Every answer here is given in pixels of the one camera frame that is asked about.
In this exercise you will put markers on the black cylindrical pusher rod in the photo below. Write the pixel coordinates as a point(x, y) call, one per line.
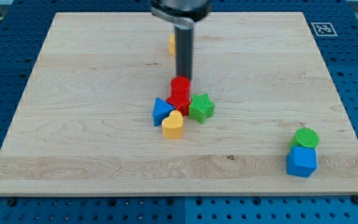
point(184, 51)

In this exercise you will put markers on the blue triangle block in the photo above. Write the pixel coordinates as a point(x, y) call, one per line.
point(161, 110)

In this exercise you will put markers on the yellow block behind rod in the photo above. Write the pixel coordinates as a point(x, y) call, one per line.
point(171, 45)

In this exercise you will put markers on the red cylinder block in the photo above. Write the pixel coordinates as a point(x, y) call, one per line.
point(180, 87)

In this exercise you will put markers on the red star block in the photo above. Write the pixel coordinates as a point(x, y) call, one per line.
point(180, 104)

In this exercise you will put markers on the green star block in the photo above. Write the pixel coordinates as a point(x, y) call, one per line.
point(201, 108)

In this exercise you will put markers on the yellow heart block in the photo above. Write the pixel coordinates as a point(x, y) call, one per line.
point(172, 126)

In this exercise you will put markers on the wooden board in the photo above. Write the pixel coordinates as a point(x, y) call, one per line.
point(83, 127)

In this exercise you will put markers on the white fiducial marker tag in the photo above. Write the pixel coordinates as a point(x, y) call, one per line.
point(324, 29)

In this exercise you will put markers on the green cylinder block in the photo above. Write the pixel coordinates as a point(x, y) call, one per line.
point(304, 137)

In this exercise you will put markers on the blue cube block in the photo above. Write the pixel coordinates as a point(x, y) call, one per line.
point(301, 161)

